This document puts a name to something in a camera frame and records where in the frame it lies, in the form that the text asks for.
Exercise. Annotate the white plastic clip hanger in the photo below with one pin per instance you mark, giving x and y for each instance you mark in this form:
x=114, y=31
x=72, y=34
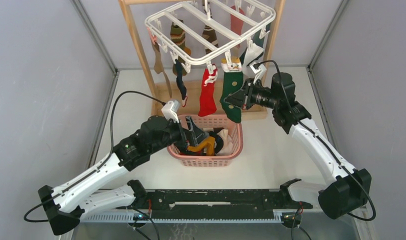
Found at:
x=225, y=28

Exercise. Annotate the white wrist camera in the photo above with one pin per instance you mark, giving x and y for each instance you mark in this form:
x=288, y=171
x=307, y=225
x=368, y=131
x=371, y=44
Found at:
x=259, y=70
x=169, y=110

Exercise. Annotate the pink plastic clothespin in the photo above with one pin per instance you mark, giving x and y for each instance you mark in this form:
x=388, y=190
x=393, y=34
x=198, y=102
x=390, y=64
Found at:
x=153, y=38

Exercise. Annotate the navy lettered sock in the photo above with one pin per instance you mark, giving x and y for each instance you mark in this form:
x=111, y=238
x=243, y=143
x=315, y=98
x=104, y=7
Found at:
x=180, y=83

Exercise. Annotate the black patterned sock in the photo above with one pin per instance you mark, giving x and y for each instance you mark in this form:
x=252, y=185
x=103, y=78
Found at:
x=218, y=141

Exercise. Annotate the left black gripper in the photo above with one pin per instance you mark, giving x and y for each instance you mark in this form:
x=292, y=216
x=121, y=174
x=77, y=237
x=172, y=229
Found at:
x=194, y=135

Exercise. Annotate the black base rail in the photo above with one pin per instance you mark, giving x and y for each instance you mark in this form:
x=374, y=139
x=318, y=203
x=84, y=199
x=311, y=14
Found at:
x=216, y=204

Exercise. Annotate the red fuzzy sock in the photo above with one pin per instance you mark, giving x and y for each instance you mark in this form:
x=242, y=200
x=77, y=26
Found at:
x=206, y=100

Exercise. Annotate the mustard yellow sock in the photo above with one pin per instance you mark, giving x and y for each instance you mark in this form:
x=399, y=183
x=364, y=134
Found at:
x=207, y=146

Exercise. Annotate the white sock front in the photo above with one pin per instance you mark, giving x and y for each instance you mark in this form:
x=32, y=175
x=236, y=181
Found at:
x=228, y=143

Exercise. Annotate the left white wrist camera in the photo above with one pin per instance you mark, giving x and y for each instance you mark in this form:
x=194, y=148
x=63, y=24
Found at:
x=169, y=110

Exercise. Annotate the white sock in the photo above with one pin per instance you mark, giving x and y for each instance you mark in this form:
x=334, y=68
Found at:
x=228, y=143
x=249, y=56

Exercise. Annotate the dark green reindeer sock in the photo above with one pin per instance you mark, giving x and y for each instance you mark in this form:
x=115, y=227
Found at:
x=259, y=36

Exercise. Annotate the tan ribbed sock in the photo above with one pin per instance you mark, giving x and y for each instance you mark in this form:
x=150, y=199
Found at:
x=158, y=65

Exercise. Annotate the pink plastic laundry basket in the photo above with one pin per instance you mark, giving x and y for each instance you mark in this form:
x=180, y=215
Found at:
x=230, y=132

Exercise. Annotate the brown striped sock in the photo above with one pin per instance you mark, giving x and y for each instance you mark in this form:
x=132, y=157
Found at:
x=209, y=33

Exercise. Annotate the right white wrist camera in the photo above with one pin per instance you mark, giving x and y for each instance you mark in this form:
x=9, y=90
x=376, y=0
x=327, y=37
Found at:
x=259, y=70

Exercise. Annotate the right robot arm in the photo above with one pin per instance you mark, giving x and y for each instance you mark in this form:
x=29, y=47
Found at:
x=346, y=188

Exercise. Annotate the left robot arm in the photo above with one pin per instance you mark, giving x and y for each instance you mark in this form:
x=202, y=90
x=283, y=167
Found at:
x=68, y=204

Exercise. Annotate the olive striped sock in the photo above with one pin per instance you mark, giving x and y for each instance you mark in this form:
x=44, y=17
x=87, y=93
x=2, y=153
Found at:
x=178, y=36

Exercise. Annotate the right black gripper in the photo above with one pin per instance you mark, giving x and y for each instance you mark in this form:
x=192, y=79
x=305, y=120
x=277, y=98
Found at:
x=237, y=98

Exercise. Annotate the green dotted sock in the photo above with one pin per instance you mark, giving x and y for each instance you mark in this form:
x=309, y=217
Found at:
x=233, y=79

